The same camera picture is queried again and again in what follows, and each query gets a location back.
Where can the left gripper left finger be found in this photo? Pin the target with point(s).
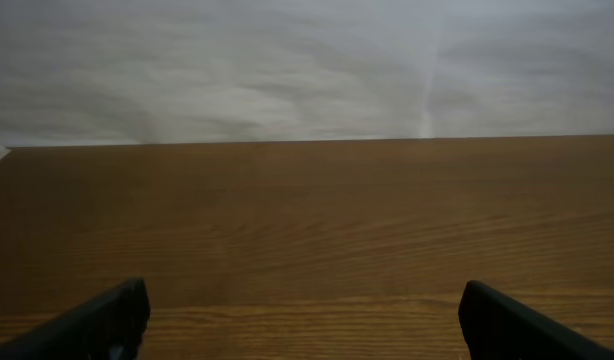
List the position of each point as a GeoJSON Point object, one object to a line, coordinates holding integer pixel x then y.
{"type": "Point", "coordinates": [97, 325]}

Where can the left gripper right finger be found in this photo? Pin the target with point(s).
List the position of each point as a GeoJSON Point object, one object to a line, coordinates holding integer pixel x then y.
{"type": "Point", "coordinates": [507, 330]}

